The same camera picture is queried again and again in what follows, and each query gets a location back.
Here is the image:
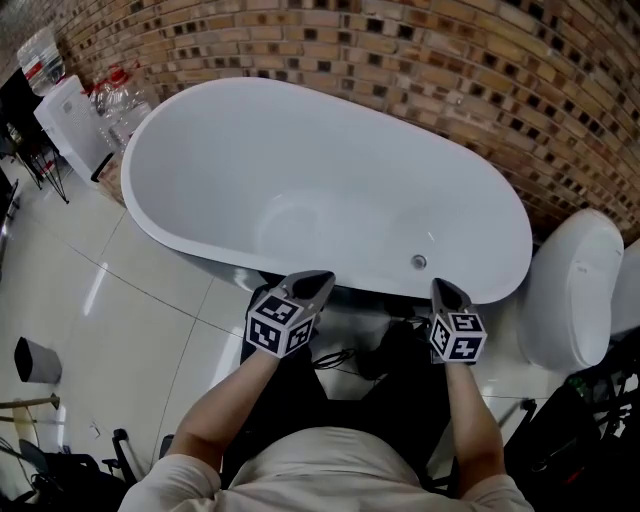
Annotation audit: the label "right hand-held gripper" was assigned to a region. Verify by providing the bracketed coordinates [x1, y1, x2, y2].
[428, 277, 488, 366]

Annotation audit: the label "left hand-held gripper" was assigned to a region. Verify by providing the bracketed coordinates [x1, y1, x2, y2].
[244, 269, 336, 360]

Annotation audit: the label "person's right forearm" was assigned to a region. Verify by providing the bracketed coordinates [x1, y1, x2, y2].
[443, 360, 506, 496]

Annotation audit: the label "person's left forearm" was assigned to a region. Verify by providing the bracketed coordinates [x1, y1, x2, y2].
[167, 352, 281, 474]

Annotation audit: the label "white oval bathtub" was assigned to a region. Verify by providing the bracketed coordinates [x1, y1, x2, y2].
[120, 76, 534, 305]

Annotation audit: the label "person's black trousers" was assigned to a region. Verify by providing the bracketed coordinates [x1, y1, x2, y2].
[222, 284, 456, 491]

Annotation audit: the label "white toilet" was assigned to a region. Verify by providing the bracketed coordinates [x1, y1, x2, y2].
[517, 208, 626, 372]

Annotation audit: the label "person's beige shirt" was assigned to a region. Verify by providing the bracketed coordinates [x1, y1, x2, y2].
[117, 425, 536, 512]

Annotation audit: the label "black wheeled equipment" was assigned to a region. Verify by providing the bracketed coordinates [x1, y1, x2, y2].
[509, 349, 640, 512]

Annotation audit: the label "white ceramic fixture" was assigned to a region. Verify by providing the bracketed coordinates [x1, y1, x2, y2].
[609, 239, 640, 341]

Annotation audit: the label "brown cardboard box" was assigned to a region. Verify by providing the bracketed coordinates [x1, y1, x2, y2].
[97, 154, 126, 206]

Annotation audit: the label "grey trash bin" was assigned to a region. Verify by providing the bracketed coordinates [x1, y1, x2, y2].
[13, 337, 64, 385]

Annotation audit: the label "wooden stick stand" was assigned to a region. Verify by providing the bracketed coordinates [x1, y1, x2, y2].
[0, 393, 61, 426]

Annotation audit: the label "black chair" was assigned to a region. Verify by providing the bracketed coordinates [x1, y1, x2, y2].
[0, 427, 176, 512]

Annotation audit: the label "pile of clear plastic jugs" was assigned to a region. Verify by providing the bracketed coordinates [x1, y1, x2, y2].
[88, 64, 154, 151]

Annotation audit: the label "black metal stand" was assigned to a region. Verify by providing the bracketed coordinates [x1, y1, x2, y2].
[0, 139, 71, 205]

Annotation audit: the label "white water dispenser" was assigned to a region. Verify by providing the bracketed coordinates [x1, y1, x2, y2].
[33, 74, 116, 184]

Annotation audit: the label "clear water dispenser bottle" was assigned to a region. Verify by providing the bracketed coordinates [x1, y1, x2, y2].
[16, 25, 66, 99]

